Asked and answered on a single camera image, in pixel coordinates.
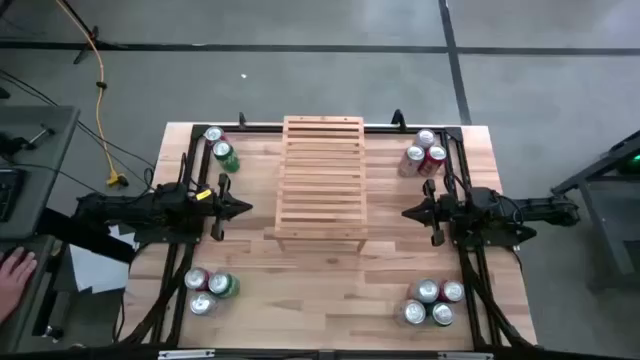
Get black and silver tool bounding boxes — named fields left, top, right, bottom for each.
left=0, top=123, right=57, bottom=157

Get silver Diet Coke can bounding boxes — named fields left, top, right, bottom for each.
left=414, top=127, right=438, bottom=150
left=398, top=298, right=428, bottom=327
left=397, top=143, right=427, bottom=179
left=409, top=278, right=441, bottom=305
left=188, top=291, right=219, bottom=317

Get white paper sheets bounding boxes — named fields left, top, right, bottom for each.
left=67, top=224, right=139, bottom=295

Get yellow cable plug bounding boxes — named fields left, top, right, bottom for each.
left=105, top=169, right=130, bottom=189

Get yellow extension cable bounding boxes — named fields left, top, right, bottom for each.
left=54, top=0, right=124, bottom=179

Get wooden slatted shelf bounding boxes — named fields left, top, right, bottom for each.
left=263, top=115, right=370, bottom=253

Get red Coca-Cola can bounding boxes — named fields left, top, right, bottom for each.
left=183, top=267, right=211, bottom=293
left=437, top=279, right=466, bottom=304
left=203, top=124, right=229, bottom=147
left=417, top=144, right=448, bottom=178

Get grey desk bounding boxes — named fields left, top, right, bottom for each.
left=0, top=234, right=57, bottom=354
left=0, top=104, right=81, bottom=241

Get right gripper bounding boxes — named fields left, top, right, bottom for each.
left=401, top=178, right=455, bottom=247

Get green Sprite can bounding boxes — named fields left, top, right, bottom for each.
left=427, top=301, right=457, bottom=328
left=207, top=271, right=242, bottom=300
left=212, top=139, right=242, bottom=174

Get grey metal cart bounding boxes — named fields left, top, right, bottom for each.
left=549, top=128, right=640, bottom=291

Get black keyboard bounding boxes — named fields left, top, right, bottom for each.
left=0, top=168, right=26, bottom=224

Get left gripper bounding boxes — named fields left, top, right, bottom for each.
left=197, top=173, right=254, bottom=242

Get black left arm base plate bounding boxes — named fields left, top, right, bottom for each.
left=133, top=227, right=206, bottom=246

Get person's hand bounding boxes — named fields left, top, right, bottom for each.
left=0, top=246, right=39, bottom=324

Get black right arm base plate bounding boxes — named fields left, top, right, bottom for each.
left=449, top=224, right=539, bottom=250

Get black floor cable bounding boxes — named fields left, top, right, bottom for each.
left=0, top=68, right=157, bottom=171

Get black tripod stand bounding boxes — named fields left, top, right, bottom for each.
left=58, top=0, right=129, bottom=65

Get silver edge bracket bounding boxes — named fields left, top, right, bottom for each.
left=157, top=349, right=216, bottom=360
left=437, top=351, right=494, bottom=360

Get black diagonal beam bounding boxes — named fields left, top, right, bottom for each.
left=37, top=207, right=137, bottom=265

